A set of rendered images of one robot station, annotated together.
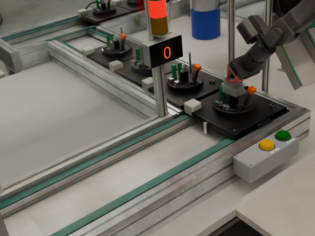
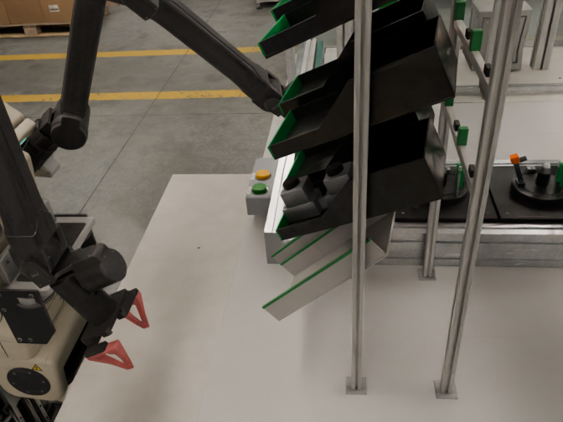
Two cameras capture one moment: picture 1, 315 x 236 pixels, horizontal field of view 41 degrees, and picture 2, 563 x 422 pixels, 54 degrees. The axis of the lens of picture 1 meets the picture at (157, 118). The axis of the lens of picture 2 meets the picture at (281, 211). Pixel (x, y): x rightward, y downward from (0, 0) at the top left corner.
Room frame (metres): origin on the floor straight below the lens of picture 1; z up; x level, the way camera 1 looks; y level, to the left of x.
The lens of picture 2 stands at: (1.89, -1.25, 1.78)
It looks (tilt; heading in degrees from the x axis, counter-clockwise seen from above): 36 degrees down; 132
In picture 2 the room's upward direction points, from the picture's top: 5 degrees counter-clockwise
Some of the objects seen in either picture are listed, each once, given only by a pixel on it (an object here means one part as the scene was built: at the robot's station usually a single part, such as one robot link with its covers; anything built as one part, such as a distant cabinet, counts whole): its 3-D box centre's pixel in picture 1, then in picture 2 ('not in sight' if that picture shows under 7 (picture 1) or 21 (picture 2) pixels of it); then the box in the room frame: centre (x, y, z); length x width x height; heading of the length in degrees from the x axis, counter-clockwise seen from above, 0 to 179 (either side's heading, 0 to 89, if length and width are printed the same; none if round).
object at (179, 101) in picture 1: (184, 73); (441, 176); (1.42, -0.12, 1.01); 0.24 x 0.24 x 0.13; 34
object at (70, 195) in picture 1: (160, 155); not in sight; (1.06, 0.00, 0.91); 0.84 x 0.28 x 0.10; 124
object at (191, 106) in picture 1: (192, 107); not in sight; (1.24, -0.12, 0.97); 0.05 x 0.05 x 0.04; 34
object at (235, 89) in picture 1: (231, 82); not in sight; (1.22, -0.25, 1.06); 0.08 x 0.04 x 0.07; 34
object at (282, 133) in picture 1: (282, 136); (259, 189); (1.02, -0.37, 0.96); 0.04 x 0.04 x 0.02
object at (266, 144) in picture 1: (266, 145); (262, 175); (0.98, -0.31, 0.96); 0.04 x 0.04 x 0.02
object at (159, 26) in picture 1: (159, 24); not in sight; (1.20, -0.04, 1.28); 0.05 x 0.05 x 0.05
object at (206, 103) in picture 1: (234, 109); not in sight; (1.21, -0.26, 0.96); 0.24 x 0.24 x 0.02; 34
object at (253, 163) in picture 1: (266, 154); (264, 185); (0.98, -0.31, 0.93); 0.21 x 0.07 x 0.06; 124
